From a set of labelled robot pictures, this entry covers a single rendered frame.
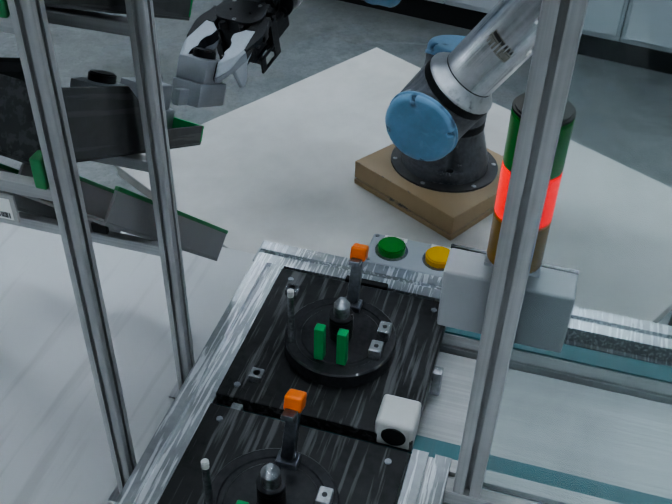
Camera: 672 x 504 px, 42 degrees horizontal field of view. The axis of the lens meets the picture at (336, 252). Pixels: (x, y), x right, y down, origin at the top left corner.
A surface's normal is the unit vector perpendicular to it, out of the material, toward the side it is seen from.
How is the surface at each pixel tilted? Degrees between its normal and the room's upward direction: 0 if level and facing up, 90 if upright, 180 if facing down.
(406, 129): 93
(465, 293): 90
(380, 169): 4
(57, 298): 0
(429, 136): 93
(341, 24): 0
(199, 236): 90
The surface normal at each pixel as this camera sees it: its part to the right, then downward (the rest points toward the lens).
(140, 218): 0.90, 0.30
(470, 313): -0.29, 0.61
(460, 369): 0.02, -0.77
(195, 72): -0.39, 0.20
